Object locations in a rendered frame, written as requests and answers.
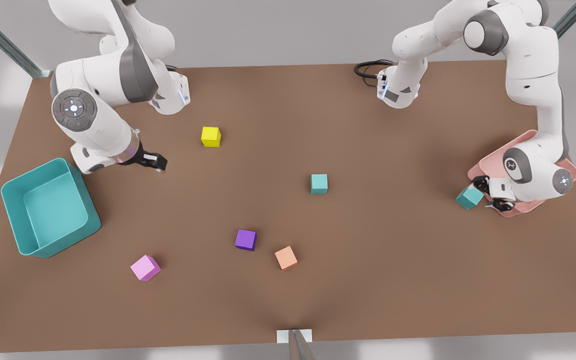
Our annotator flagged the pink tray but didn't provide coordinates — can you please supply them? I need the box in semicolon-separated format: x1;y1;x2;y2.
467;130;576;219

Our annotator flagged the yellow cube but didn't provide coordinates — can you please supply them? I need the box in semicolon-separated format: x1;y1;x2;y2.
201;126;222;149

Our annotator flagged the pink cube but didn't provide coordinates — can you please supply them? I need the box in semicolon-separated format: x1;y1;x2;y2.
130;254;162;282

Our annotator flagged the teal square bin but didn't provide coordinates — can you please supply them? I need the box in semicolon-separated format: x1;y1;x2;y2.
0;158;102;259

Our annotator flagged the purple cube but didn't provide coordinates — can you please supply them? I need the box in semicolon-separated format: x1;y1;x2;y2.
234;229;258;252

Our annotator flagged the orange cube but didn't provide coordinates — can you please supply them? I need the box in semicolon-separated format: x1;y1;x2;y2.
274;245;299;271

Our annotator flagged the silver frame post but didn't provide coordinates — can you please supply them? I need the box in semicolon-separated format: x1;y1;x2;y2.
276;328;317;360
553;0;576;39
0;1;52;80

